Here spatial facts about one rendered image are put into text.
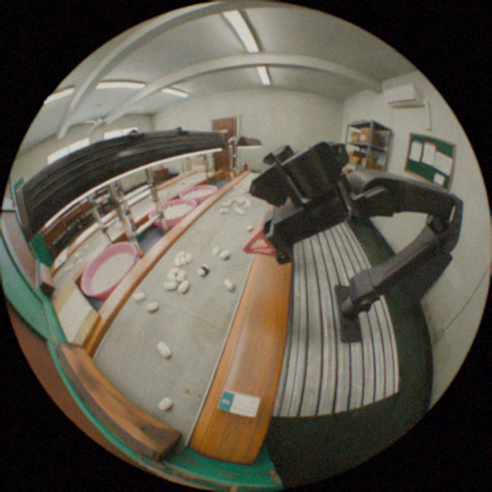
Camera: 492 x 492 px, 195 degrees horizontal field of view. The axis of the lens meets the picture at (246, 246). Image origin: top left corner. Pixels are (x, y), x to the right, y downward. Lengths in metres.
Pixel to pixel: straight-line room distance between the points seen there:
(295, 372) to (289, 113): 5.30
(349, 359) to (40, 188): 0.68
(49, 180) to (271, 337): 0.43
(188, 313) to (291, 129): 5.11
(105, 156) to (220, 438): 0.47
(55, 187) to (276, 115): 5.18
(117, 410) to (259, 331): 0.30
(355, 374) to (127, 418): 0.48
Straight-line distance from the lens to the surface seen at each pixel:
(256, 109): 5.33
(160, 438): 0.28
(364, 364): 0.50
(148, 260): 0.51
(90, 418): 0.32
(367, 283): 0.39
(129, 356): 0.41
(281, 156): 0.63
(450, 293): 1.97
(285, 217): 0.21
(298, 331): 0.42
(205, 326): 0.34
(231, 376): 0.29
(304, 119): 5.24
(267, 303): 0.33
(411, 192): 0.28
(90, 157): 0.27
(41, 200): 0.24
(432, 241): 0.39
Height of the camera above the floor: 1.05
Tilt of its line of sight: 40 degrees down
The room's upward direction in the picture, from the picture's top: straight up
